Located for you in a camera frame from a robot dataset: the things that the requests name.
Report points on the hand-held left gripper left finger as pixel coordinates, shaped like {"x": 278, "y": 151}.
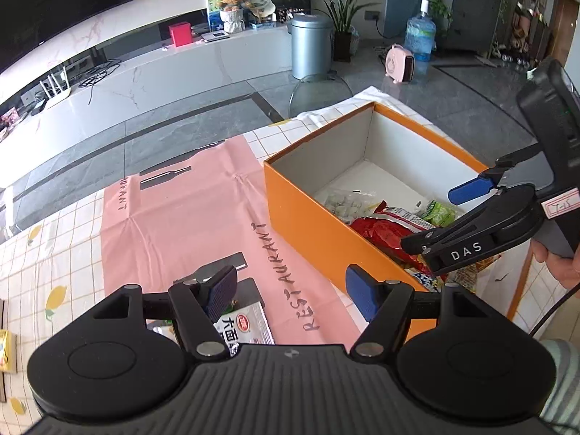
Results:
{"x": 222, "y": 292}

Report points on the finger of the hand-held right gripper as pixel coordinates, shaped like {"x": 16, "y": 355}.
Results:
{"x": 457, "y": 247}
{"x": 471, "y": 190}

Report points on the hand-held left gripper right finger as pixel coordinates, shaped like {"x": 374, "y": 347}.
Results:
{"x": 362, "y": 294}

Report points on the yellow snack packet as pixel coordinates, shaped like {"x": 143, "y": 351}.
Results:
{"x": 466, "y": 274}

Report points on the green snack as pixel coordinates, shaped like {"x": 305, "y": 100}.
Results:
{"x": 437, "y": 212}

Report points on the white snack packet red label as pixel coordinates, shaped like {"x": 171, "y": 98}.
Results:
{"x": 247, "y": 324}

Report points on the blue white snack packet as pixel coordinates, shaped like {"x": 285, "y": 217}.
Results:
{"x": 426, "y": 281}

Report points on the clear candy packet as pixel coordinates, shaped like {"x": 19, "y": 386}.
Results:
{"x": 344, "y": 201}

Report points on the orange cardboard box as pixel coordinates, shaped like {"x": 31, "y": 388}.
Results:
{"x": 299, "y": 217}

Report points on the person's right forearm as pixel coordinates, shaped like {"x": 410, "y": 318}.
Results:
{"x": 564, "y": 385}

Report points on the person's right hand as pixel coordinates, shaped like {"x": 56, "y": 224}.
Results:
{"x": 559, "y": 269}

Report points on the pink printed mat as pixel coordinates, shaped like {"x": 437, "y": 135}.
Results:
{"x": 181, "y": 217}

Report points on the wooden door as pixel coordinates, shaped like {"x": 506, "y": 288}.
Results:
{"x": 566, "y": 22}

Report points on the cluttered shelf rack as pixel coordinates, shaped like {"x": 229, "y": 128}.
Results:
{"x": 521, "y": 22}

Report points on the pink heater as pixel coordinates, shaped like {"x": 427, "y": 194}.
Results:
{"x": 399, "y": 64}

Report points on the dark grey cabinet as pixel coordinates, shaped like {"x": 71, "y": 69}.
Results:
{"x": 473, "y": 13}

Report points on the blue water bottle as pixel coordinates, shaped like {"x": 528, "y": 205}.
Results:
{"x": 420, "y": 36}

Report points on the clear plastic chair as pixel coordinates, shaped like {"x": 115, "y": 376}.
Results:
{"x": 319, "y": 93}

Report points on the potted long-leaf plant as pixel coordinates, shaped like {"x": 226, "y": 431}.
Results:
{"x": 343, "y": 43}

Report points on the grey trash can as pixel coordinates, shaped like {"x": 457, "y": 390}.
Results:
{"x": 310, "y": 47}

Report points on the small yellow box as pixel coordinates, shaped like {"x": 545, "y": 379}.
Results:
{"x": 7, "y": 351}

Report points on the white marble console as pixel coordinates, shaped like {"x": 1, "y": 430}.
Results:
{"x": 181, "y": 72}

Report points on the white router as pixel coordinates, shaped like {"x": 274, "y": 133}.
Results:
{"x": 59, "y": 97}

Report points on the flat grey scale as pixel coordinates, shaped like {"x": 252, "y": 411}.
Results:
{"x": 216, "y": 36}

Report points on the red box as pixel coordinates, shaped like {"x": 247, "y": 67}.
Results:
{"x": 180, "y": 35}

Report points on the teddy bear in white wrap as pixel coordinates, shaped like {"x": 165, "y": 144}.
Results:
{"x": 231, "y": 9}

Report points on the landscape picture card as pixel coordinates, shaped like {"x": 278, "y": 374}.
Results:
{"x": 213, "y": 9}

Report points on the black television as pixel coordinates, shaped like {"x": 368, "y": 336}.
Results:
{"x": 54, "y": 4}

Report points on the wall socket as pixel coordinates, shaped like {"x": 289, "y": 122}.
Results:
{"x": 371, "y": 15}

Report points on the small photo frame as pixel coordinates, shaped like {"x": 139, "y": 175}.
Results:
{"x": 9, "y": 118}

